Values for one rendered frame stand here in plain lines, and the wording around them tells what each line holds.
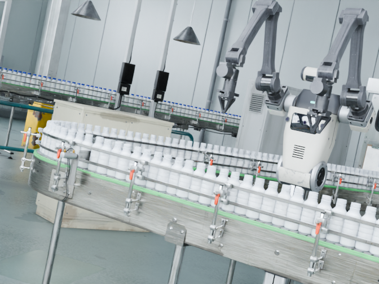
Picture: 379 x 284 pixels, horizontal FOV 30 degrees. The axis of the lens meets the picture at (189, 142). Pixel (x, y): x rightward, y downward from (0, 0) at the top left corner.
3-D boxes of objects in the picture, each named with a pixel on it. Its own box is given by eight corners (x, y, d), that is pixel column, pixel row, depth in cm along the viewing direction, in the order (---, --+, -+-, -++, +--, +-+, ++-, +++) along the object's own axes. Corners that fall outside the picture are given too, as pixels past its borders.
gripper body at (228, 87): (215, 92, 316) (219, 76, 315) (227, 96, 324) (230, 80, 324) (228, 95, 312) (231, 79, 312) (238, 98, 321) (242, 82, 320)
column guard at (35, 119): (18, 145, 1336) (29, 88, 1330) (33, 146, 1369) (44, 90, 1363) (32, 149, 1315) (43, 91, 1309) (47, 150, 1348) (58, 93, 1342)
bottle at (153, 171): (154, 186, 324) (161, 151, 324) (160, 189, 319) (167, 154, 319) (142, 185, 321) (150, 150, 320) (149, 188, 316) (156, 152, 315)
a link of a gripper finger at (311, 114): (324, 134, 293) (329, 112, 293) (317, 133, 287) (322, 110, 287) (309, 132, 297) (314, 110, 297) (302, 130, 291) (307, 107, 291)
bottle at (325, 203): (308, 234, 276) (317, 192, 276) (322, 236, 278) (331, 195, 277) (313, 237, 271) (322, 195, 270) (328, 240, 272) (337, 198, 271)
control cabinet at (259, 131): (261, 222, 979) (290, 87, 969) (287, 232, 940) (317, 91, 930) (217, 219, 927) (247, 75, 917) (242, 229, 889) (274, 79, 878)
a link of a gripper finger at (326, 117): (327, 135, 296) (332, 113, 296) (321, 133, 290) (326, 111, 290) (313, 132, 300) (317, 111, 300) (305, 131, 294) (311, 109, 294)
